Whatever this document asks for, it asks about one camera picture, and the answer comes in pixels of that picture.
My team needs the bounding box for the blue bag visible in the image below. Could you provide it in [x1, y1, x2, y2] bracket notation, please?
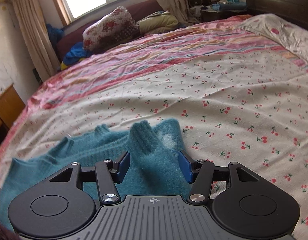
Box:
[45, 23, 65, 42]

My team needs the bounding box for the maroon sofa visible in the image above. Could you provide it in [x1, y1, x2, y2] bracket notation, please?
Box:
[55, 0, 167, 62]

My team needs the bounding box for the beige curtain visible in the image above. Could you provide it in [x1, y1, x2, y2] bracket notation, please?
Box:
[8, 0, 58, 82]
[148, 0, 195, 25]

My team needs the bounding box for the yellow-green folded blanket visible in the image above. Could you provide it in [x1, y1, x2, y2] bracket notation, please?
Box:
[137, 10, 180, 35]

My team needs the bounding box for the blue crumpled cloth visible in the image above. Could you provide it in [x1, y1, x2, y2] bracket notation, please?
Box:
[60, 41, 92, 71]

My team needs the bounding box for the dark nightstand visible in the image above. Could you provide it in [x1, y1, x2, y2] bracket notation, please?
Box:
[199, 8, 247, 23]

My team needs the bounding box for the dark wooden headboard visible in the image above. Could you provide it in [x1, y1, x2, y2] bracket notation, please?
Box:
[243, 0, 308, 33]

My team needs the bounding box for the wooden desk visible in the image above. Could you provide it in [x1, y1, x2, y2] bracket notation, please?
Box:
[0, 83, 27, 142]

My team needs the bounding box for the cherry print bed sheet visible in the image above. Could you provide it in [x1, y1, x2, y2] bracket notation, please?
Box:
[0, 14, 308, 240]

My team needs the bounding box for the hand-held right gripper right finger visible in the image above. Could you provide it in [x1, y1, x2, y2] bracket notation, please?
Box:
[178, 150, 260, 204]

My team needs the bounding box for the dark patterned bag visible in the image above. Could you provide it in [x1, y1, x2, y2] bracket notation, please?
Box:
[187, 0, 211, 7]

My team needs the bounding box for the floral red white pillow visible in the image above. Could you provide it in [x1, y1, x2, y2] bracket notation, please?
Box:
[82, 6, 141, 55]

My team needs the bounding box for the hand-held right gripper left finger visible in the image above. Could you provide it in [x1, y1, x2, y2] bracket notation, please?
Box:
[48, 151, 131, 205]

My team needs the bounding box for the teal fuzzy sweater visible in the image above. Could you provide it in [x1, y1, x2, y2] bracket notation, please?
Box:
[0, 118, 195, 232]

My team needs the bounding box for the maroon fuzzy clothing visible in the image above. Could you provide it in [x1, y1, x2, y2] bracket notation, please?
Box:
[0, 219, 19, 240]

